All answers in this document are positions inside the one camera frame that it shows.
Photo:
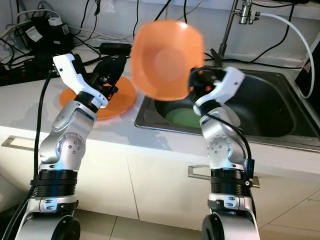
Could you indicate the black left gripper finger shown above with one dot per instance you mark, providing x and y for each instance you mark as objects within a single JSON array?
[
  {"x": 116, "y": 70},
  {"x": 101, "y": 71}
]

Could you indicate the orange bowl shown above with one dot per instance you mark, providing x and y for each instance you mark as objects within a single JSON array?
[{"x": 167, "y": 60}]

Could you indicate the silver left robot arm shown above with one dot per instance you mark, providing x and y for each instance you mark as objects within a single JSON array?
[{"x": 65, "y": 145}]

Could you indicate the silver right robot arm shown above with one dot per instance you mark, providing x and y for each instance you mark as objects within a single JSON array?
[{"x": 222, "y": 147}]

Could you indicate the black power adapter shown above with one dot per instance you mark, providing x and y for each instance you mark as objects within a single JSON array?
[{"x": 114, "y": 48}]

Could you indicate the grey bowl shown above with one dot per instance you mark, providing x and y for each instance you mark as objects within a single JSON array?
[{"x": 230, "y": 115}]

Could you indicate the green plate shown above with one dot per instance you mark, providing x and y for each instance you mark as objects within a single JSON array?
[{"x": 182, "y": 119}]

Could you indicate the metal faucet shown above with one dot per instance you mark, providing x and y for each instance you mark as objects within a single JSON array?
[{"x": 227, "y": 32}]

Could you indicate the black charger with white labels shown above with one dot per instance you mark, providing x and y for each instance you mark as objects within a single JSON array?
[{"x": 45, "y": 36}]

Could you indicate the stainless steel sink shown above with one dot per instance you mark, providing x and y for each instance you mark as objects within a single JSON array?
[{"x": 275, "y": 100}]

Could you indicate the black power strip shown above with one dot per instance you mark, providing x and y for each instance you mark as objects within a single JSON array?
[{"x": 27, "y": 74}]

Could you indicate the black water dispenser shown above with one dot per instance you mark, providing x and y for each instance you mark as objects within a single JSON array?
[{"x": 311, "y": 75}]

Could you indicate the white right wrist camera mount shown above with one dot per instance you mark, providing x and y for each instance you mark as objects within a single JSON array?
[{"x": 230, "y": 85}]

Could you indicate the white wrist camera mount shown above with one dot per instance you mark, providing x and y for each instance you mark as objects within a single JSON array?
[
  {"x": 72, "y": 75},
  {"x": 230, "y": 85}
]

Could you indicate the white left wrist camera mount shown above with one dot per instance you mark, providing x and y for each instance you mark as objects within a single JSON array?
[{"x": 72, "y": 75}]

